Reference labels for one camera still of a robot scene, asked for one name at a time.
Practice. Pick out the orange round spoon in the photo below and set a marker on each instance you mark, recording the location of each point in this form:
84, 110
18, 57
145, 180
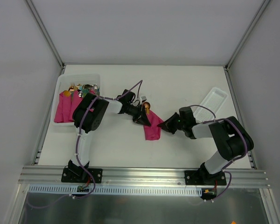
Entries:
67, 93

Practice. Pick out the right aluminium frame post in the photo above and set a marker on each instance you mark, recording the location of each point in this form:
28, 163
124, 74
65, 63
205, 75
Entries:
260, 11

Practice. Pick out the left aluminium frame post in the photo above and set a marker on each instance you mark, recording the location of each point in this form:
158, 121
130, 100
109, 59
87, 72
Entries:
35, 14

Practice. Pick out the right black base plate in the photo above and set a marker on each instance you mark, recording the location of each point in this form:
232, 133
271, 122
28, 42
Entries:
195, 177

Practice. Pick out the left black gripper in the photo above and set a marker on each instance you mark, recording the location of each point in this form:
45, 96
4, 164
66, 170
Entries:
139, 115

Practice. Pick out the white slotted cable duct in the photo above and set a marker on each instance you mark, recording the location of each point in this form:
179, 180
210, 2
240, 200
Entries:
116, 190

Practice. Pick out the large white plastic basket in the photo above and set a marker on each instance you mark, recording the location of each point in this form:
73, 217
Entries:
73, 82

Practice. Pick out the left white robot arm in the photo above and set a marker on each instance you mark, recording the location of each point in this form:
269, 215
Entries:
87, 118

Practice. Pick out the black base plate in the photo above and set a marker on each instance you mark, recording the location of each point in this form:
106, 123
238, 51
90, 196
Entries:
71, 177
195, 177

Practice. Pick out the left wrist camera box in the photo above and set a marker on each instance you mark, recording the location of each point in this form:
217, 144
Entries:
143, 98

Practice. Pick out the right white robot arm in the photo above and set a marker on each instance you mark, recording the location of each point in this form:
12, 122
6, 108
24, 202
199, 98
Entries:
231, 139

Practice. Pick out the small white perforated tray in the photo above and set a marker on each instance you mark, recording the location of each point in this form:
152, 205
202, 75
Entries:
213, 101

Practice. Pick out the aluminium frame post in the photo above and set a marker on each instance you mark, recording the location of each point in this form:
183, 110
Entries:
35, 14
260, 11

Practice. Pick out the aluminium mounting rail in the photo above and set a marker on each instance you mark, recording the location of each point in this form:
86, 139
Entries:
148, 177

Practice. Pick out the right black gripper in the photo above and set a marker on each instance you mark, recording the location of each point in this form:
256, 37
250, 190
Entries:
175, 123

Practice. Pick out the copper spoon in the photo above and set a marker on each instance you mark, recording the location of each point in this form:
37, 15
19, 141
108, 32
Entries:
146, 106

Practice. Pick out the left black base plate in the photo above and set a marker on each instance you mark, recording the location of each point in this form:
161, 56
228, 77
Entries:
71, 177

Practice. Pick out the green rolled napkin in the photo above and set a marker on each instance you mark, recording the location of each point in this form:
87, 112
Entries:
85, 91

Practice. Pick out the pink rolled napkin far left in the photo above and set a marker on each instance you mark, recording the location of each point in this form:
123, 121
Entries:
59, 111

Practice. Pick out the pink paper napkin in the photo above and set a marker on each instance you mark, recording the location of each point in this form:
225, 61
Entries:
153, 132

